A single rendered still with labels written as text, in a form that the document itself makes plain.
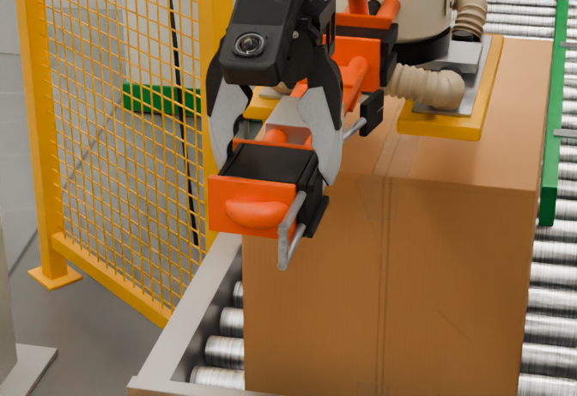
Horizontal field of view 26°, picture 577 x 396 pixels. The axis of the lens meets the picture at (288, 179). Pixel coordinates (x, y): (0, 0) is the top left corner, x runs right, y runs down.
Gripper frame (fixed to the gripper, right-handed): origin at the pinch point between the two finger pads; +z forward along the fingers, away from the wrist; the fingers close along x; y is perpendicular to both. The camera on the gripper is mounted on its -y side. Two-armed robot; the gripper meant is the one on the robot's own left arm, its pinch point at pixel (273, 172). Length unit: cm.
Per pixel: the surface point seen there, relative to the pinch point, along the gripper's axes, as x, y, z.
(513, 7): 0, 260, 68
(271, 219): -1.3, -5.4, 1.6
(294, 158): -1.4, 1.4, -0.8
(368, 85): -2.0, 31.0, 3.8
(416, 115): -5.3, 45.1, 12.7
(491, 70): -12, 63, 13
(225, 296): 32, 84, 67
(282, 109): 2.8, 13.5, 0.0
